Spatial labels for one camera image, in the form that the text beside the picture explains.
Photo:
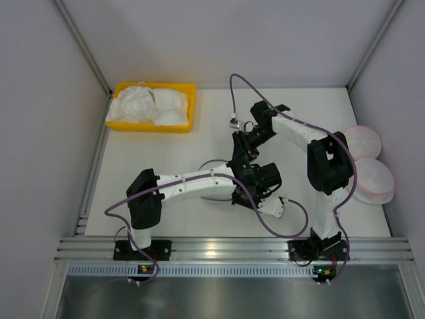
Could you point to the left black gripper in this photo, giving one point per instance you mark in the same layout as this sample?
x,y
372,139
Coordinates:
x,y
252,191

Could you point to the aluminium front rail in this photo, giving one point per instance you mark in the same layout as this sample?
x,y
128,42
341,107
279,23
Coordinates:
x,y
364,250

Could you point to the slotted white cable duct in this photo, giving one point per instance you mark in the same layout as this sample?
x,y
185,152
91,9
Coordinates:
x,y
201,270

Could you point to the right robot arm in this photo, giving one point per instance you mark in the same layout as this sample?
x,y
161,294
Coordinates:
x,y
330,166

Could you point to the upper pink-trimmed laundry bag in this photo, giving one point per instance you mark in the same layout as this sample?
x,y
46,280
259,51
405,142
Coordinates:
x,y
363,142

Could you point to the clear mesh laundry bag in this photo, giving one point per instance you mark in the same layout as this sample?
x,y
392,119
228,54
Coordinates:
x,y
219,198

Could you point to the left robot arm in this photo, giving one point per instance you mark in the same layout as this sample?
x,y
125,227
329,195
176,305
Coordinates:
x,y
238,181

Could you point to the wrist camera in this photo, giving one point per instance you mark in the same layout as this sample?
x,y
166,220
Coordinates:
x,y
273,205
234,122

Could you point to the left aluminium frame post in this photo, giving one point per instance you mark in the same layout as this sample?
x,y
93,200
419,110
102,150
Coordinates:
x,y
75,33

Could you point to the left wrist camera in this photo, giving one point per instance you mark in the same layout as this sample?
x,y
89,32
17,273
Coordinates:
x,y
273,205

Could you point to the right aluminium frame post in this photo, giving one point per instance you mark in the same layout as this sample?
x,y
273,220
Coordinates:
x,y
386,23

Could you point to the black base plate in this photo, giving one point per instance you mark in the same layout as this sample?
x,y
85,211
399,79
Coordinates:
x,y
317,250
159,250

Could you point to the pink-trimmed laundry bag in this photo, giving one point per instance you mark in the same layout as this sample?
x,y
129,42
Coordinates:
x,y
363,142
375,182

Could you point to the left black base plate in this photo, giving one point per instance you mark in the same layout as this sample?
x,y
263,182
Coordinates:
x,y
159,250

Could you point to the lower pink-trimmed laundry bag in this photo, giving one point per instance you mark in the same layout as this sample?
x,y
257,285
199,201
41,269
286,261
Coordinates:
x,y
375,182

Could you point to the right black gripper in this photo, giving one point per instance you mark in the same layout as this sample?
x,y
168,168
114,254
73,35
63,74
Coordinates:
x,y
242,146

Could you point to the aluminium frame post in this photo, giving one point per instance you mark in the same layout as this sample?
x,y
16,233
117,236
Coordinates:
x,y
75,33
386,23

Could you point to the yellow plastic bin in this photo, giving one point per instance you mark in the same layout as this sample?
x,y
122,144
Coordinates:
x,y
189,89

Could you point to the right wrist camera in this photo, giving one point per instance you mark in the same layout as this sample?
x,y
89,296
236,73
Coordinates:
x,y
234,122

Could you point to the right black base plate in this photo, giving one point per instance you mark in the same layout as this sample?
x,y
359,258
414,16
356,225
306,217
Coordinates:
x,y
317,250

